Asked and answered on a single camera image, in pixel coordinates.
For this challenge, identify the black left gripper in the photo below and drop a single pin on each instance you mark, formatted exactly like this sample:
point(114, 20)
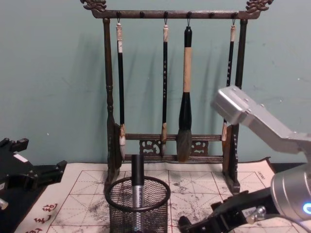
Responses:
point(12, 170)

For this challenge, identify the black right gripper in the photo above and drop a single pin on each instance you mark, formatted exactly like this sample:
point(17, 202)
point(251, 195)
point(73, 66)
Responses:
point(257, 225)

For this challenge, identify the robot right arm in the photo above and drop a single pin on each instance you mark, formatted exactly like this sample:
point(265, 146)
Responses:
point(264, 126)

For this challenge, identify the white red-grid calligraphy practice cloth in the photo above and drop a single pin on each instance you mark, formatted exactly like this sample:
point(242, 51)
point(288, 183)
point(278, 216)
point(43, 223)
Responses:
point(199, 196)

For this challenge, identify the black and silver marker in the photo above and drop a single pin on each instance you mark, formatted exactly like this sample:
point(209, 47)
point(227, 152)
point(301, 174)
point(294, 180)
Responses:
point(137, 167)

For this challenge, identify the dark wooden brush rack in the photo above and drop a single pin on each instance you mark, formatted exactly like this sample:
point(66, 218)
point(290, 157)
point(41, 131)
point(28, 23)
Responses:
point(108, 72)

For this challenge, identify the thin brush with white label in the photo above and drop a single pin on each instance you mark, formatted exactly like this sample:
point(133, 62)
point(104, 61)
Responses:
point(120, 80)

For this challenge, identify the thin black calligraphy brush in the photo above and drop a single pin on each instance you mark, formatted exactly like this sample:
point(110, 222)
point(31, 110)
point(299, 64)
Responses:
point(230, 63)
point(165, 72)

